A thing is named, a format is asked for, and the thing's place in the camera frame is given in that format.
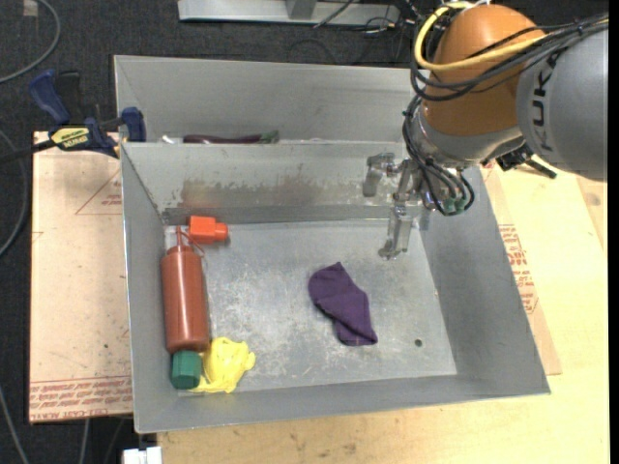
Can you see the brown cardboard board red print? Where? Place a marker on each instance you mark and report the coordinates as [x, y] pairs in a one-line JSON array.
[[77, 278]]

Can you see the green cylinder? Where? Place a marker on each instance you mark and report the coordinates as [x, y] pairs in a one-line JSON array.
[[185, 370]]

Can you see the purple cloth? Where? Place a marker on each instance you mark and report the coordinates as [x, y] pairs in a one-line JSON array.
[[345, 305]]

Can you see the yellow rubber toy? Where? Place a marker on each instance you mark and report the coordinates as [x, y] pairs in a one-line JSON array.
[[227, 363]]

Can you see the red-brown squeeze bottle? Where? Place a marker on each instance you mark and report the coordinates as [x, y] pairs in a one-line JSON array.
[[185, 298]]

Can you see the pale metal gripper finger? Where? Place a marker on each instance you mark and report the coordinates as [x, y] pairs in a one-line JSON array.
[[371, 177], [397, 240]]

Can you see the grey metal bin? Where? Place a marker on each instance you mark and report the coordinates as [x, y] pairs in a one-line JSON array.
[[290, 283]]

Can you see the small orange block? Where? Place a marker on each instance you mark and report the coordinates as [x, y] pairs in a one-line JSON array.
[[205, 229]]

